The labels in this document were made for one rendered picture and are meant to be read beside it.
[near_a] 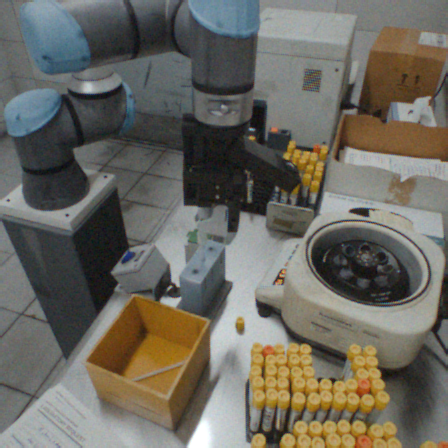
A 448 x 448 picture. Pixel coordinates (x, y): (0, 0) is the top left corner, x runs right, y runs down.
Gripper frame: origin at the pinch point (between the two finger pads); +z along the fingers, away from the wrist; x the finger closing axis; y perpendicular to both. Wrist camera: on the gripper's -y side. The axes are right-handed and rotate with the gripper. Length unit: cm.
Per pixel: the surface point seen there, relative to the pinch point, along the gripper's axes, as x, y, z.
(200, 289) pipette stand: 3.7, 5.0, 8.1
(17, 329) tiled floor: -60, 85, 106
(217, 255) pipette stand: -2.5, 2.2, 6.4
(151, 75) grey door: -214, 40, 50
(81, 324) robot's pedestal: -23, 39, 53
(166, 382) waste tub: 15.5, 10.1, 16.1
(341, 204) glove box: -20.2, -24.3, 8.4
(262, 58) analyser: -60, -10, -9
